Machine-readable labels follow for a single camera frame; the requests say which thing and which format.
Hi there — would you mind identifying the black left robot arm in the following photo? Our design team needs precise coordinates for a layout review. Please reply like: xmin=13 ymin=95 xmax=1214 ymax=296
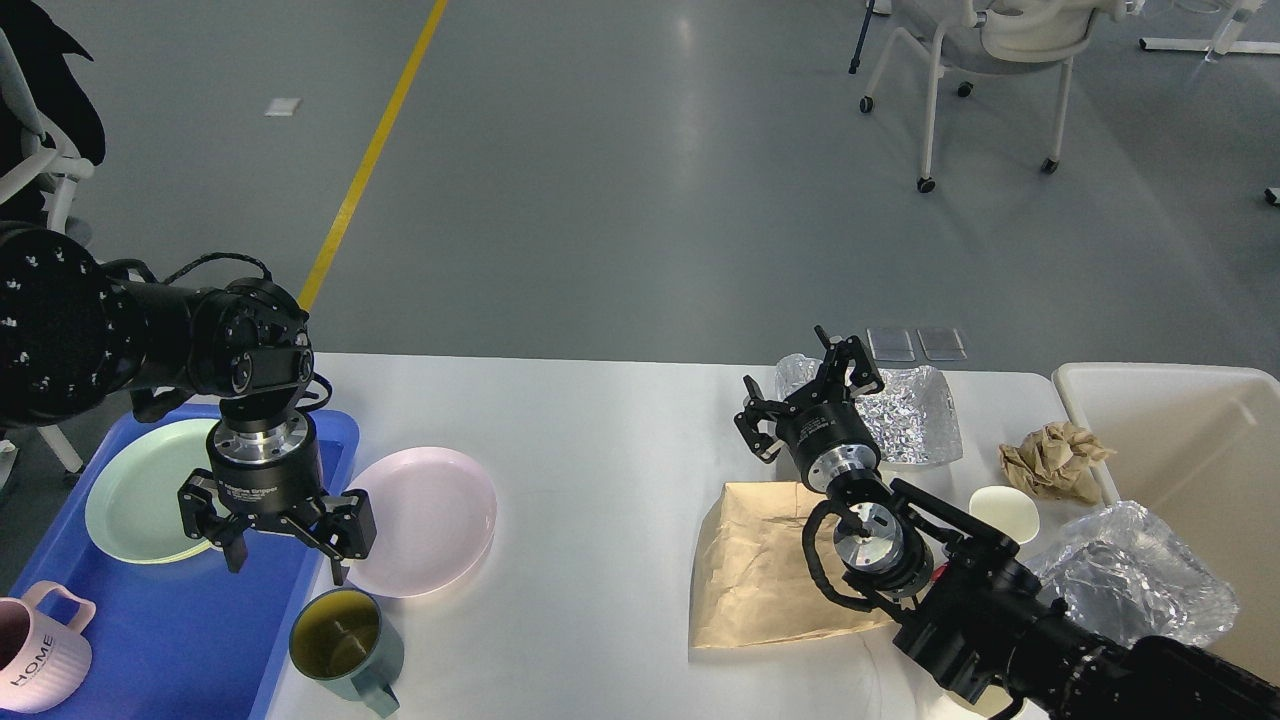
xmin=1 ymin=222 xmax=378 ymax=585

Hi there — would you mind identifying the right floor socket plate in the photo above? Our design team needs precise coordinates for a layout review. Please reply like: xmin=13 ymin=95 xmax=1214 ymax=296
xmin=916 ymin=327 xmax=968 ymax=363

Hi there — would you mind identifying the white office chair right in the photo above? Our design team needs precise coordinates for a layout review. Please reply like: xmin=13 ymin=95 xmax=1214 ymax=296
xmin=859 ymin=1 xmax=1143 ymax=193

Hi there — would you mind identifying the light green plate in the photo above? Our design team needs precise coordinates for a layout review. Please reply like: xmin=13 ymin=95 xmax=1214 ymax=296
xmin=84 ymin=418 xmax=215 ymax=565

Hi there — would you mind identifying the white office chair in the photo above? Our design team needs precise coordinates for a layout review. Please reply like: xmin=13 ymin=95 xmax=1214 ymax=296
xmin=1 ymin=35 xmax=96 ymax=246
xmin=859 ymin=1 xmax=1143 ymax=193

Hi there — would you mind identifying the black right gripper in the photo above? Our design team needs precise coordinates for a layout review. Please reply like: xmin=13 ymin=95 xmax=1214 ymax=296
xmin=733 ymin=325 xmax=886 ymax=497

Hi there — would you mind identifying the crumpled brown paper ball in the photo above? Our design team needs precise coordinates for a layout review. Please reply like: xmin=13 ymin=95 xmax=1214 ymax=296
xmin=998 ymin=421 xmax=1115 ymax=506

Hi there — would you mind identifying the beige plastic bin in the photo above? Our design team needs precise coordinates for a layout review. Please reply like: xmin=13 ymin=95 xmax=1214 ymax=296
xmin=1053 ymin=363 xmax=1279 ymax=682

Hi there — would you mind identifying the black jacket on chair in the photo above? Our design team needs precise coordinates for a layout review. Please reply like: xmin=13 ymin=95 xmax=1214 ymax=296
xmin=1 ymin=1 xmax=106 ymax=225

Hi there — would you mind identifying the brown paper bag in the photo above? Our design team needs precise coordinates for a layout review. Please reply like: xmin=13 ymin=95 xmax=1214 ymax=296
xmin=689 ymin=482 xmax=890 ymax=650

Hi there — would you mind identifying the left floor socket plate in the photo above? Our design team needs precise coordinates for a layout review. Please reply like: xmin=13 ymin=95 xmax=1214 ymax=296
xmin=867 ymin=327 xmax=916 ymax=363

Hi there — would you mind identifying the crumpled aluminium foil sheet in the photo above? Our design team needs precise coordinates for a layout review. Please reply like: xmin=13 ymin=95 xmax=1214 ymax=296
xmin=797 ymin=366 xmax=964 ymax=475

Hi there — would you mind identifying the white paper cup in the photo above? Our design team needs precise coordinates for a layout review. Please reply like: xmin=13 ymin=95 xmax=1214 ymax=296
xmin=968 ymin=486 xmax=1041 ymax=544
xmin=915 ymin=684 xmax=1012 ymax=719

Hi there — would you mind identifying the foil tray in plastic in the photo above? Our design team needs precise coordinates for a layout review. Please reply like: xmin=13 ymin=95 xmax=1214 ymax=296
xmin=1025 ymin=501 xmax=1240 ymax=648

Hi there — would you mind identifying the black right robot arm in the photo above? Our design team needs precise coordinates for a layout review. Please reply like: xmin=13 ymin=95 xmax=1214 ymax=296
xmin=733 ymin=328 xmax=1277 ymax=719

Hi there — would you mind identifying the pink HOME mug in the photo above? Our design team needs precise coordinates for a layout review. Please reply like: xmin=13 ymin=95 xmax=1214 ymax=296
xmin=1 ymin=580 xmax=97 ymax=714

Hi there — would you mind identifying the teal mug yellow inside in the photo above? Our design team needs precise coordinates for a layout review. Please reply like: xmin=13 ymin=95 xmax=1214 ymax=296
xmin=288 ymin=588 xmax=404 ymax=719

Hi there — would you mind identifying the floor socket plate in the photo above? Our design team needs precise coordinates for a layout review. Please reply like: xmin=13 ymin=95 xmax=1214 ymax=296
xmin=916 ymin=327 xmax=968 ymax=363
xmin=867 ymin=327 xmax=916 ymax=363

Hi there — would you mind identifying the pink plate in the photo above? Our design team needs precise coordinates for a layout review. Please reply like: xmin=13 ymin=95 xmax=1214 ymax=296
xmin=348 ymin=447 xmax=498 ymax=600

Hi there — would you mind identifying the blue plastic tray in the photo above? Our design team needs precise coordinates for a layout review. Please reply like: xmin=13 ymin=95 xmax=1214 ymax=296
xmin=3 ymin=414 xmax=329 ymax=719

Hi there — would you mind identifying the white office chair left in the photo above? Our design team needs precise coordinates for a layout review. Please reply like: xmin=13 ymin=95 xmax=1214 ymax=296
xmin=1 ymin=35 xmax=96 ymax=246

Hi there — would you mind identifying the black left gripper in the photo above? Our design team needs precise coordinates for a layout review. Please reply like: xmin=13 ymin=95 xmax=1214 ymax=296
xmin=177 ymin=411 xmax=378 ymax=587

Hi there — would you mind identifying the white table base far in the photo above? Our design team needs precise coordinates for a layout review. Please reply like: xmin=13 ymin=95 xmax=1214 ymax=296
xmin=1138 ymin=1 xmax=1279 ymax=61

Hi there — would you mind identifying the white paper on floor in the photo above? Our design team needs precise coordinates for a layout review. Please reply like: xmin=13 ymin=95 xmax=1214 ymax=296
xmin=264 ymin=97 xmax=302 ymax=118

